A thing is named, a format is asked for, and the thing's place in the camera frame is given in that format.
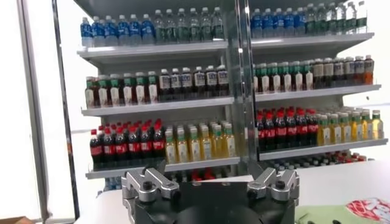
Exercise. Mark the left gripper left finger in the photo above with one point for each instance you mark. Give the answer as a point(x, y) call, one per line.
point(146, 182)

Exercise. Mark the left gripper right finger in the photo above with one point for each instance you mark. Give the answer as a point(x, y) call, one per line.
point(277, 182)

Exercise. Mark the light green t-shirt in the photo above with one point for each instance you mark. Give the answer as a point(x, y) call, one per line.
point(320, 214)

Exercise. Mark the cola bottle red cap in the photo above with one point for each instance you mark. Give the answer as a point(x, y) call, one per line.
point(146, 146)
point(134, 147)
point(291, 131)
point(96, 150)
point(260, 134)
point(281, 131)
point(158, 145)
point(121, 148)
point(302, 130)
point(270, 133)
point(313, 129)
point(108, 149)

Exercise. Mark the yellow juice bottle green label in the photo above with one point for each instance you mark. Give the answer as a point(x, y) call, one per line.
point(217, 144)
point(345, 130)
point(377, 126)
point(194, 147)
point(367, 128)
point(335, 131)
point(356, 129)
point(170, 150)
point(324, 132)
point(182, 149)
point(229, 143)
point(206, 146)

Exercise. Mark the grey metal shelving rack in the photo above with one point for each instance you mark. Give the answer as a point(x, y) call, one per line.
point(320, 92)
point(158, 106)

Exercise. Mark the dark tea bottle green label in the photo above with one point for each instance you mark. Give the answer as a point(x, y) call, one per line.
point(286, 79)
point(152, 90)
point(103, 95)
point(264, 80)
point(256, 80)
point(297, 78)
point(90, 95)
point(275, 79)
point(115, 94)
point(140, 92)
point(308, 77)
point(128, 92)

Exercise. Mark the dark drink bottle blue label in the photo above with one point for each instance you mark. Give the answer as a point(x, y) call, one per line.
point(186, 82)
point(349, 69)
point(164, 83)
point(176, 82)
point(338, 70)
point(211, 80)
point(359, 68)
point(222, 79)
point(199, 81)

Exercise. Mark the dark drink bottle beige label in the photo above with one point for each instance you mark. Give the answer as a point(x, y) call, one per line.
point(328, 70)
point(318, 71)

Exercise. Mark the open cardboard box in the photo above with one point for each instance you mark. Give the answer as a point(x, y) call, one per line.
point(15, 220)

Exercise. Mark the amber drink bottle grey label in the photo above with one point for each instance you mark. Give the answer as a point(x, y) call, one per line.
point(369, 70)

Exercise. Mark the water bottle blue label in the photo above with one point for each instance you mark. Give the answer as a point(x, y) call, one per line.
point(123, 30)
point(278, 22)
point(135, 29)
point(98, 31)
point(268, 23)
point(300, 21)
point(147, 28)
point(111, 30)
point(289, 22)
point(86, 32)
point(256, 23)

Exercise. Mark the clear bottle green label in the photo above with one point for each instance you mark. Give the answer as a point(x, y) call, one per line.
point(194, 26)
point(182, 27)
point(217, 25)
point(351, 19)
point(361, 18)
point(310, 21)
point(341, 19)
point(171, 28)
point(321, 20)
point(206, 26)
point(331, 20)
point(159, 29)

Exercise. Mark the grey black window post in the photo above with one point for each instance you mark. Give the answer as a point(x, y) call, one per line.
point(36, 121)

